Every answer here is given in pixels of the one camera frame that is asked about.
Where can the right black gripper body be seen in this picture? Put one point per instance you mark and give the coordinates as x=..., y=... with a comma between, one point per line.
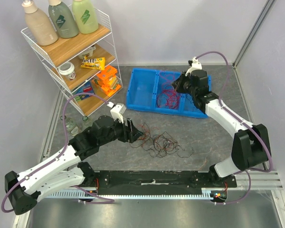
x=182, y=83

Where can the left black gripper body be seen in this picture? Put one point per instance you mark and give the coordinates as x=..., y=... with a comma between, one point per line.
x=126, y=136

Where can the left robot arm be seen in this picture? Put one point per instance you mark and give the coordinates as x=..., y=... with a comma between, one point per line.
x=67, y=167

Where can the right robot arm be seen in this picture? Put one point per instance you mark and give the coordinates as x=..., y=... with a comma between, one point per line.
x=250, y=146

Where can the blue three-compartment bin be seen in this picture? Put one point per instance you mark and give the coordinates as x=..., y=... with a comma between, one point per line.
x=150, y=90

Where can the right glass bottle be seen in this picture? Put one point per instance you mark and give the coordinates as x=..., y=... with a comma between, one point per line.
x=86, y=122

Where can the glass bottle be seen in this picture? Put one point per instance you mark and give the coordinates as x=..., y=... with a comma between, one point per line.
x=71, y=127
x=86, y=122

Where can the left glass bottle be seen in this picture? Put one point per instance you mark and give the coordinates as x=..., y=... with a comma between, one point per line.
x=71, y=127

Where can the orange snack boxes stack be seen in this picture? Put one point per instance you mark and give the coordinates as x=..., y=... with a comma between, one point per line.
x=107, y=81

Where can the blue snack packet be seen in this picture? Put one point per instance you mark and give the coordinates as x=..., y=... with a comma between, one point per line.
x=85, y=88

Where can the yellow candy bag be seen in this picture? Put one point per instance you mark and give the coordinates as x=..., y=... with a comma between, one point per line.
x=93, y=63

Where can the white paper cup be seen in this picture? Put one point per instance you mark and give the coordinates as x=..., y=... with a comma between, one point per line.
x=67, y=70

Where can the white tub container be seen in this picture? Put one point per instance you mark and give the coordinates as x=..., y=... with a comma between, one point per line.
x=88, y=52

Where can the aluminium corner profile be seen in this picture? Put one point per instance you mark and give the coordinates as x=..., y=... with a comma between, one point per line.
x=253, y=32

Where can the light green pump bottle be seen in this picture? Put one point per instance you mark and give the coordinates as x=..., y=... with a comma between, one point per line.
x=85, y=16

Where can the dark green pump bottle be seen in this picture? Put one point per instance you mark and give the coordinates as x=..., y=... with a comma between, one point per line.
x=62, y=19

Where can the beige pump bottle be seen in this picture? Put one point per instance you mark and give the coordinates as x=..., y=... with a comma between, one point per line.
x=39, y=24

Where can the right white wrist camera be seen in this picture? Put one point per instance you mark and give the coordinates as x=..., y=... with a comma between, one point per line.
x=194, y=65

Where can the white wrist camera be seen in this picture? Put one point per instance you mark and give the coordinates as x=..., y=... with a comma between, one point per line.
x=117, y=111
x=194, y=65

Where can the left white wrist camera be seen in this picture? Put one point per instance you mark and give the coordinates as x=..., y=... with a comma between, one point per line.
x=117, y=111

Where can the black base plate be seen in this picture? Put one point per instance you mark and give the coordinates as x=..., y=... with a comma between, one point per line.
x=147, y=183

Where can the white wire shelf rack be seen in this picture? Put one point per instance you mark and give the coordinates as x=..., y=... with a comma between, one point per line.
x=67, y=50

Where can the slotted cable duct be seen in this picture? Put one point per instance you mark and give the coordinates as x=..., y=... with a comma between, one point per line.
x=76, y=194

